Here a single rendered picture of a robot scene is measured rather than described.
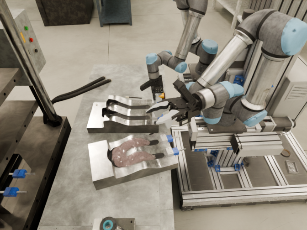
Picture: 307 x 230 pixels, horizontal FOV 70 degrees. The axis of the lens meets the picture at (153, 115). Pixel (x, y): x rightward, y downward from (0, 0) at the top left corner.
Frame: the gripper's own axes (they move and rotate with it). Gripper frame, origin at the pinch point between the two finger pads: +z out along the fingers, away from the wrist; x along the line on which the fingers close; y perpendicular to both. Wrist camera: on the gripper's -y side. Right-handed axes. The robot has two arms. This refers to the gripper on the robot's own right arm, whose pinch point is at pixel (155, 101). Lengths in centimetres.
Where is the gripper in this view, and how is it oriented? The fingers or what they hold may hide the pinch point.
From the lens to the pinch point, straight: 157.7
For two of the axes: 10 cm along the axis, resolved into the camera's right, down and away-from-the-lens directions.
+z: 1.4, 7.8, 6.1
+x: 0.1, -6.1, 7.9
